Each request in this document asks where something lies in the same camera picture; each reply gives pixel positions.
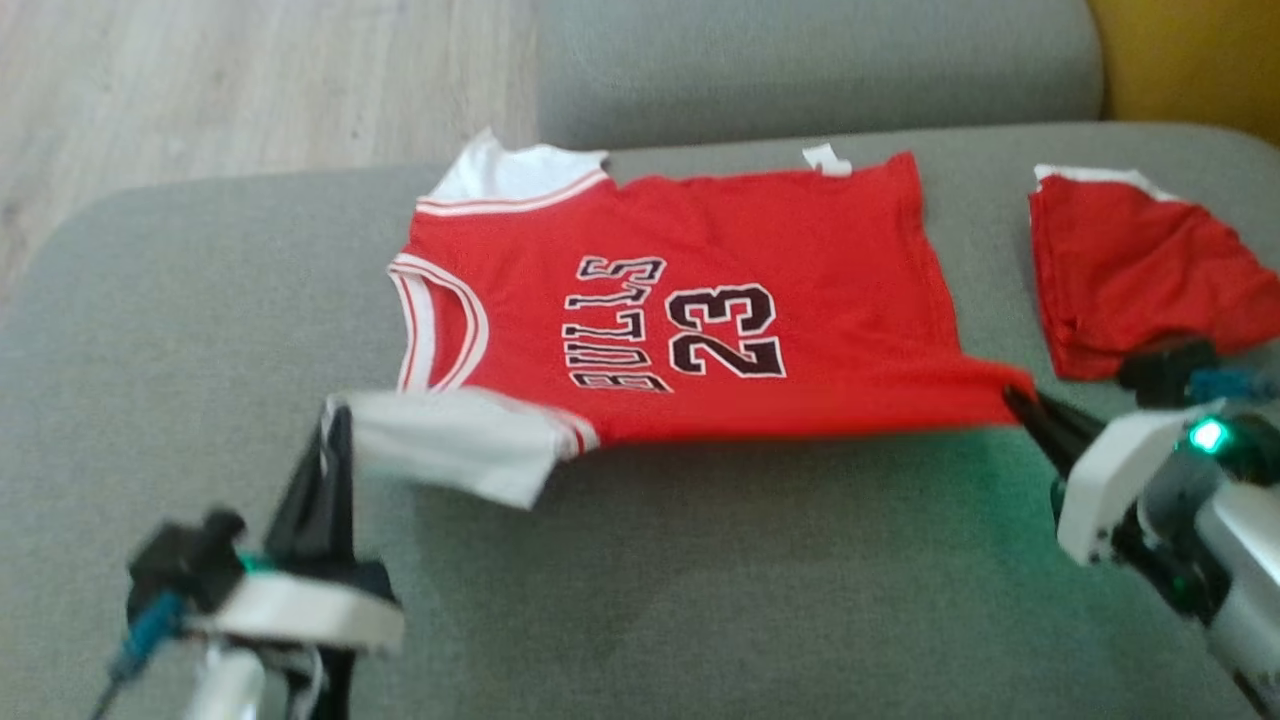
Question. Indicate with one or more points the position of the grey sofa seat cushion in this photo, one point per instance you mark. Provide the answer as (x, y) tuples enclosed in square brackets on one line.
[(800, 60)]

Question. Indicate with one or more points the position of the red Bulls 23 jersey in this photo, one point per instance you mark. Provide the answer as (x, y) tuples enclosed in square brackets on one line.
[(800, 300)]

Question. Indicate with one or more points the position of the blue wrist connector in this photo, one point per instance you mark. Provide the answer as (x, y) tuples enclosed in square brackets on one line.
[(150, 630), (1235, 385)]

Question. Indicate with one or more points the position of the yellow sofa back cushion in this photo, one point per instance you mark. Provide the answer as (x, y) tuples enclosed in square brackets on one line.
[(1200, 60)]

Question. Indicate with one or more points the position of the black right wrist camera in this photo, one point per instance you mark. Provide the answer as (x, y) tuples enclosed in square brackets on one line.
[(1165, 372)]

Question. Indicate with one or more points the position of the blue left wrist connector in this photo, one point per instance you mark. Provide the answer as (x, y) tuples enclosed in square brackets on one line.
[(150, 630)]

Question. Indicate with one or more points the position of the red shorts white trim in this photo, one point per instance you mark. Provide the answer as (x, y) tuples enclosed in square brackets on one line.
[(1130, 270)]

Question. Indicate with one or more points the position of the large grey sofa chaise cushion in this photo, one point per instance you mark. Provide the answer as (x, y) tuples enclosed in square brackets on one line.
[(700, 600)]

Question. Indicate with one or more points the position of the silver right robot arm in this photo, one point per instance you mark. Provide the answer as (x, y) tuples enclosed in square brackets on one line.
[(1245, 540)]

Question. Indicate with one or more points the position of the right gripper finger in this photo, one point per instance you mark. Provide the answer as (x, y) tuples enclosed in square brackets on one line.
[(1050, 445), (1065, 415)]

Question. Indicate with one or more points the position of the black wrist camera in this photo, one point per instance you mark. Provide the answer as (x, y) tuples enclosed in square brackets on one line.
[(185, 560), (1165, 372)]

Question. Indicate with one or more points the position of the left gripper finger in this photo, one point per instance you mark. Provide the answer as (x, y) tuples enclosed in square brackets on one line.
[(298, 510), (338, 490)]

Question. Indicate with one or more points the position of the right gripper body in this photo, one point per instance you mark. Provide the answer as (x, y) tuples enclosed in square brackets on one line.
[(1110, 480)]

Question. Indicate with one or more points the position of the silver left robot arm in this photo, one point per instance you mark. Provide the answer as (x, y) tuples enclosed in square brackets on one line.
[(225, 690)]

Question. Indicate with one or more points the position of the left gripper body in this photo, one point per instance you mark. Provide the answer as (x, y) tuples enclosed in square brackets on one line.
[(300, 610)]

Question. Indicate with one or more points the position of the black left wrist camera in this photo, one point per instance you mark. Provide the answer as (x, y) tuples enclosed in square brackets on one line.
[(185, 560)]

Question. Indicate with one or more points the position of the blue right wrist connector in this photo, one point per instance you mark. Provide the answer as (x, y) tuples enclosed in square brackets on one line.
[(1235, 385)]

